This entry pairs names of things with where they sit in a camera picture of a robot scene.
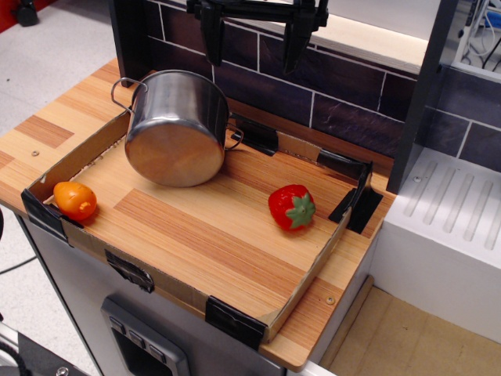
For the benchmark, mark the dark grey vertical post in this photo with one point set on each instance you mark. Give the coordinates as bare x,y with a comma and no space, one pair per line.
411,144

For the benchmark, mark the cardboard fence with black tape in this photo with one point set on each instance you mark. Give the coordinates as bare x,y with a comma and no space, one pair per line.
214,249

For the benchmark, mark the shiny metal pot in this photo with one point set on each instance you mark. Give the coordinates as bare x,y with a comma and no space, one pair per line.
177,129

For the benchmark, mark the red toy strawberry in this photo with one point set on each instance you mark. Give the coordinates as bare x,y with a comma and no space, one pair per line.
292,207

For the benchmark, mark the orange toy fruit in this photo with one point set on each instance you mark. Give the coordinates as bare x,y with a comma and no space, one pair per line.
75,200

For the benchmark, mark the grey oven control panel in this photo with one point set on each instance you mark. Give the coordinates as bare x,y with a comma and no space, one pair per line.
144,351

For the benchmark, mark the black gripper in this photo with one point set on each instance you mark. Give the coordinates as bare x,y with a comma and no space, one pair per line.
299,16

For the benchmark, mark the white toy sink drainboard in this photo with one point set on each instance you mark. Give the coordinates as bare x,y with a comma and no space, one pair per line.
439,246

